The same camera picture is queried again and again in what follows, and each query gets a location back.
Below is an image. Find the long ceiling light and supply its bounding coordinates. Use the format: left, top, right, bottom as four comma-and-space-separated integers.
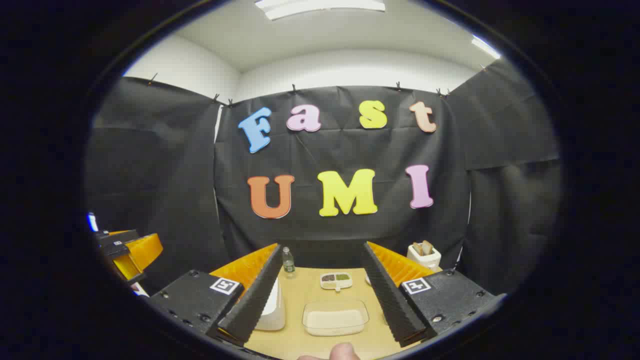
254, 0, 387, 21

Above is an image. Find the clear rice container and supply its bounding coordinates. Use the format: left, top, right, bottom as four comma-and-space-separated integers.
301, 298, 370, 337

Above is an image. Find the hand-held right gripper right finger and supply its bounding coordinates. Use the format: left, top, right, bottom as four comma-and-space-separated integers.
361, 241, 501, 348

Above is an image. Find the white rice cooker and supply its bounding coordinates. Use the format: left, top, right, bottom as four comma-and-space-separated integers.
254, 277, 287, 332

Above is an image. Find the white divided bean dish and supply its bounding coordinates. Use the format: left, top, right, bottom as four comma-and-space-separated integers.
320, 271, 353, 292

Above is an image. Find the white toaster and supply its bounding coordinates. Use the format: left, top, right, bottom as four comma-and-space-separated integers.
407, 240, 442, 271

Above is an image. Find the black backdrop cloth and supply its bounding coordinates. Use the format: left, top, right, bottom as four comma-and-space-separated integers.
85, 60, 563, 296

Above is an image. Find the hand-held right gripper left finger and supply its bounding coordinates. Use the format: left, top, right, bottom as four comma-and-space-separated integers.
148, 243, 285, 347

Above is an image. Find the small ceiling light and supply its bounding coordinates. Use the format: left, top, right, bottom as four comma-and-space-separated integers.
471, 35, 502, 60

